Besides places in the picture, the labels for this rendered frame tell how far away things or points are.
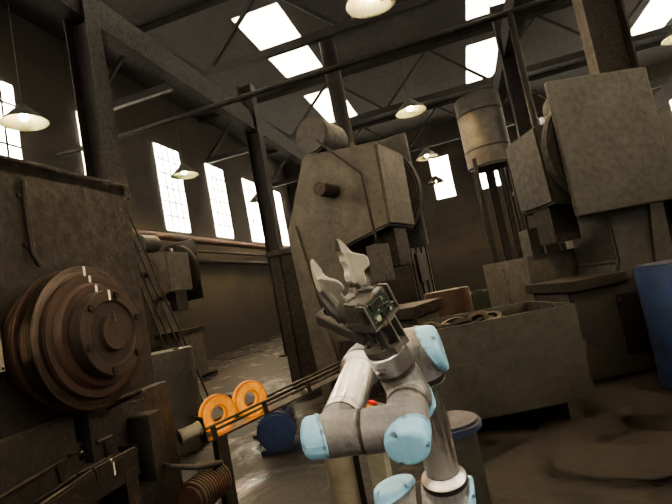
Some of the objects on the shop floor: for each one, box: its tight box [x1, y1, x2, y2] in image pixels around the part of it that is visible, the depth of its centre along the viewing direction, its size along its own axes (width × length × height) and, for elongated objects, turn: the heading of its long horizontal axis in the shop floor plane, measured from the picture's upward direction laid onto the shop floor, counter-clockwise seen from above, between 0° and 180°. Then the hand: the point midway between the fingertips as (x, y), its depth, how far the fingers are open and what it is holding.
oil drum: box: [424, 286, 474, 318], centre depth 612 cm, size 59×59×89 cm
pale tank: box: [454, 88, 527, 263], centre depth 964 cm, size 92×92×450 cm
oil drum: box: [151, 346, 206, 457], centre depth 434 cm, size 59×59×89 cm
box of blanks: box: [411, 301, 596, 420], centre depth 357 cm, size 103×83×77 cm
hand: (325, 255), depth 83 cm, fingers open, 6 cm apart
